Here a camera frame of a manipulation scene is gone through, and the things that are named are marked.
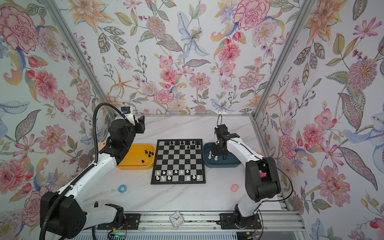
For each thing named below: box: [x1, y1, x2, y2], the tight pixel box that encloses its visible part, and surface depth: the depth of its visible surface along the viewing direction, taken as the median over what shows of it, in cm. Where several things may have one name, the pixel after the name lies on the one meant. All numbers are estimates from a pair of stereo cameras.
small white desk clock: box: [169, 210, 185, 229], surface depth 75 cm
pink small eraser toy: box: [231, 184, 239, 193], surface depth 85 cm
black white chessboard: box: [150, 138, 206, 185], surface depth 95 cm
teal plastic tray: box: [203, 142, 242, 168], surface depth 95 cm
